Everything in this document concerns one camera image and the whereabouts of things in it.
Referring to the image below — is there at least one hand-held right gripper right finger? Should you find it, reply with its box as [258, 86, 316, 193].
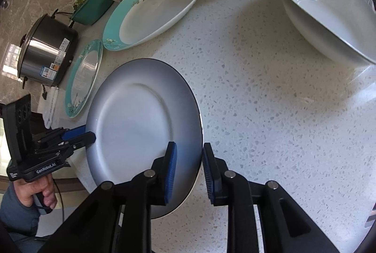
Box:
[203, 142, 341, 253]

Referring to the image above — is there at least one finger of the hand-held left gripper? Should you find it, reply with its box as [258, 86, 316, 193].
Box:
[35, 131, 97, 160]
[33, 126, 89, 149]

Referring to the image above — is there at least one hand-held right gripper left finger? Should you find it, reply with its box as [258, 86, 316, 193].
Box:
[38, 141, 178, 253]

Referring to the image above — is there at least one grey plate with dark rim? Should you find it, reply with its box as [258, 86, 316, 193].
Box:
[85, 58, 204, 220]

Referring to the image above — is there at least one large white bowl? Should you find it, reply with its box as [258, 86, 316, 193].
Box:
[269, 0, 376, 66]

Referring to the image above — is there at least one person's left forearm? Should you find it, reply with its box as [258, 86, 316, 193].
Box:
[0, 183, 42, 250]

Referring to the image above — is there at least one person's left hand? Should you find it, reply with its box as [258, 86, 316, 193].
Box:
[13, 173, 58, 210]

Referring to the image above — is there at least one small teal floral plate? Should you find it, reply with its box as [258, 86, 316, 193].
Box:
[65, 39, 104, 119]

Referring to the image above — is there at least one steel rice cooker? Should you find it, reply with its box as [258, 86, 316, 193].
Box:
[17, 9, 79, 89]

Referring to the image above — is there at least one teal rectangular basket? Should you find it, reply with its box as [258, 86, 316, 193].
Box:
[70, 0, 115, 26]

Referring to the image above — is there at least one large teal floral plate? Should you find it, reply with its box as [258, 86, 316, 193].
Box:
[102, 0, 207, 51]

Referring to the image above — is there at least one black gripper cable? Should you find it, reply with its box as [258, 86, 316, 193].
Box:
[51, 175, 65, 234]

